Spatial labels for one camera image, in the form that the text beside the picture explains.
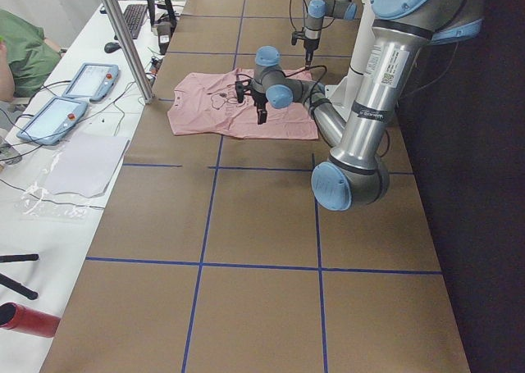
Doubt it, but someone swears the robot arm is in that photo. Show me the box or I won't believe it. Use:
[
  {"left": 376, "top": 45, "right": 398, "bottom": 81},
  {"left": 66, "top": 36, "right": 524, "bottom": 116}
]
[
  {"left": 302, "top": 0, "right": 357, "bottom": 68},
  {"left": 236, "top": 0, "right": 484, "bottom": 211}
]

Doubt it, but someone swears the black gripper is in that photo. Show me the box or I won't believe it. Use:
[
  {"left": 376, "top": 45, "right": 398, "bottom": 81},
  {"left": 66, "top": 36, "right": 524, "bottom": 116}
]
[
  {"left": 304, "top": 39, "right": 319, "bottom": 71},
  {"left": 252, "top": 89, "right": 268, "bottom": 125}
]

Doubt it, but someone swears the black braided camera cable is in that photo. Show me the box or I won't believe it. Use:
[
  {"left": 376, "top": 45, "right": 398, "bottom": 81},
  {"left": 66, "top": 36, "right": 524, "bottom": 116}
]
[
  {"left": 235, "top": 64, "right": 333, "bottom": 107},
  {"left": 288, "top": 0, "right": 308, "bottom": 34}
]

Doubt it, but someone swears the blue teach pendant far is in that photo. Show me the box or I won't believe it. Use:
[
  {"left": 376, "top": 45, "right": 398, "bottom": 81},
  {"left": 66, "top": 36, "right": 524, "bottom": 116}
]
[{"left": 62, "top": 63, "right": 120, "bottom": 102}]

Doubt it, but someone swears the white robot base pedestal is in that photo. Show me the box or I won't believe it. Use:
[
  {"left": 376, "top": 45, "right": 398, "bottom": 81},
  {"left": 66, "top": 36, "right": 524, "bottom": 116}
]
[{"left": 323, "top": 0, "right": 377, "bottom": 107}]

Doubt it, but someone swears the red cylinder bottle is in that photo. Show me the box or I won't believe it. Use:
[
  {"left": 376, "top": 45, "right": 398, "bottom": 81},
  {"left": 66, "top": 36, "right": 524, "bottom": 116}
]
[{"left": 1, "top": 302, "right": 61, "bottom": 338}]

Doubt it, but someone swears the pink Snoopy t-shirt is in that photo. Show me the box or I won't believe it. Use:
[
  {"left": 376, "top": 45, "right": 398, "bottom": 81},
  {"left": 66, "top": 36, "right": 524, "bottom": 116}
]
[{"left": 168, "top": 68, "right": 320, "bottom": 141}]

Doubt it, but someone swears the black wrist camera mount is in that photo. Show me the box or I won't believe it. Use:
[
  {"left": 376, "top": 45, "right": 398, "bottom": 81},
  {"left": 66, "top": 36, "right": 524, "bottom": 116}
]
[
  {"left": 290, "top": 30, "right": 305, "bottom": 46},
  {"left": 235, "top": 79, "right": 252, "bottom": 103}
]

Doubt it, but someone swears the aluminium frame post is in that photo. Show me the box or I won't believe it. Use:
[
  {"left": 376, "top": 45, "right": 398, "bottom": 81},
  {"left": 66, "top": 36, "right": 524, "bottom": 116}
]
[{"left": 101, "top": 0, "right": 153, "bottom": 104}]

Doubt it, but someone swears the black keyboard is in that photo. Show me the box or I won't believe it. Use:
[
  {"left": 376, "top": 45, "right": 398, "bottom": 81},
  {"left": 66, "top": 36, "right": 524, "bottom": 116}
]
[{"left": 123, "top": 4, "right": 148, "bottom": 39}]

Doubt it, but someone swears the black computer mouse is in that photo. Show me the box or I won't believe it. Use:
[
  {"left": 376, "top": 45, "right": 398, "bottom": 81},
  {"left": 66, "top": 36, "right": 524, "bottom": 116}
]
[{"left": 103, "top": 42, "right": 121, "bottom": 54}]

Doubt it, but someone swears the clear plastic bag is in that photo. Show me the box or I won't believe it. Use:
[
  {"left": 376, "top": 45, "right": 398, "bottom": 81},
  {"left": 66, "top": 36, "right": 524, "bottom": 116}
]
[{"left": 12, "top": 153, "right": 104, "bottom": 222}]

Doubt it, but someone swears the blue teach pendant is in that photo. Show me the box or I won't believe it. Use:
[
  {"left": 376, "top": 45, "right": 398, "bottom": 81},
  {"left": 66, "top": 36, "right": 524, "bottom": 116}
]
[
  {"left": 62, "top": 63, "right": 120, "bottom": 102},
  {"left": 16, "top": 96, "right": 88, "bottom": 145}
]

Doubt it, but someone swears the person in green shirt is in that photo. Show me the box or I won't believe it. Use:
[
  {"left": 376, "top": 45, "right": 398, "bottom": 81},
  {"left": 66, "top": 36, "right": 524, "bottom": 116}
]
[{"left": 1, "top": 10, "right": 66, "bottom": 102}]

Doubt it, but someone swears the blue teach pendant near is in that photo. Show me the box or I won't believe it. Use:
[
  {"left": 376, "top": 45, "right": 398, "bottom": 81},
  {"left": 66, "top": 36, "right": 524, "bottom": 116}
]
[{"left": 16, "top": 96, "right": 88, "bottom": 145}]

